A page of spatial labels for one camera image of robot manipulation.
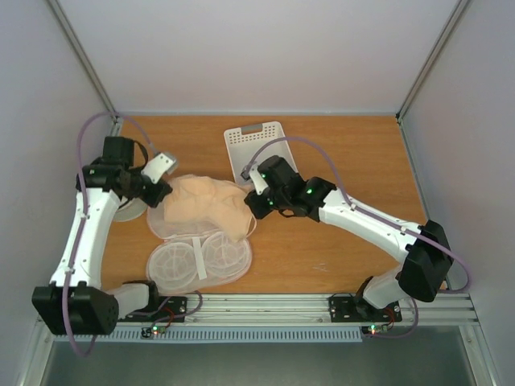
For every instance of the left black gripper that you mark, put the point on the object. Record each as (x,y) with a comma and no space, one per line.
(154,199)

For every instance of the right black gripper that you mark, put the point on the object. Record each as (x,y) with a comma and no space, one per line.
(256,205)

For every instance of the pink bra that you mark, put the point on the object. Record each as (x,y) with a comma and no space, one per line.
(220,202)

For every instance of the floral mesh laundry bag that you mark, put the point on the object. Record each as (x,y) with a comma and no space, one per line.
(194,256)

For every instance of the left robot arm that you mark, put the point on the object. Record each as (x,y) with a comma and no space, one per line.
(73,302)

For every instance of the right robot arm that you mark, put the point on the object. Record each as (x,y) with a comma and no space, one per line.
(421,251)

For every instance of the white round mesh laundry bag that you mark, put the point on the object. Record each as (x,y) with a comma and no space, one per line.
(130,210)

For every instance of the white plastic basket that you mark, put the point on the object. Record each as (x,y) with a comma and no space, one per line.
(243,142)

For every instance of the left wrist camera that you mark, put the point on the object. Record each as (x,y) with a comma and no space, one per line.
(163,163)

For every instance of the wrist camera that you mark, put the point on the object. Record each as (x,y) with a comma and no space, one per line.
(163,163)
(251,172)

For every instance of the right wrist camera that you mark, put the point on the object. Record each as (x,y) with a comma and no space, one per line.
(251,172)

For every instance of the left aluminium frame post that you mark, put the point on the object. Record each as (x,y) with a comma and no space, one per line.
(75,44)

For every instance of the aluminium frame post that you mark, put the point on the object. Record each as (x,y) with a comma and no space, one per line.
(75,44)
(443,38)

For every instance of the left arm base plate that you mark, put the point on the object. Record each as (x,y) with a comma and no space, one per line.
(164,308)

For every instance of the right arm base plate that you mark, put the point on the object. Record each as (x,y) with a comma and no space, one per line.
(345,308)

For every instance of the grey slotted cable duct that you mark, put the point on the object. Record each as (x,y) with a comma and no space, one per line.
(236,334)

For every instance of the aluminium mounting rail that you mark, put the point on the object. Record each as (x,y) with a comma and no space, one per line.
(309,309)

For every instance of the right aluminium frame post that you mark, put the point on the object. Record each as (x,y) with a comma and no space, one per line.
(443,38)

